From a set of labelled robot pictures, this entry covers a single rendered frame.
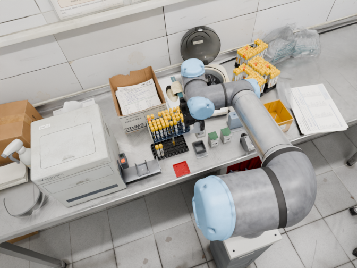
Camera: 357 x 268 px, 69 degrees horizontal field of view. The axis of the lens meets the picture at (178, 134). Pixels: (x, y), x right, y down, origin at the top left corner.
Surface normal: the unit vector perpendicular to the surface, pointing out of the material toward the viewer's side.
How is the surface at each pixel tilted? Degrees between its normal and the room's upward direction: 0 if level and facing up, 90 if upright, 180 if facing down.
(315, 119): 1
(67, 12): 93
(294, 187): 16
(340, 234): 0
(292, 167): 23
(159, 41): 90
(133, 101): 0
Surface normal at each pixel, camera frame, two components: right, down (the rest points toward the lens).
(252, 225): 0.09, 0.45
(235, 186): -0.11, -0.70
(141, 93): -0.06, -0.54
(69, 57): 0.31, 0.78
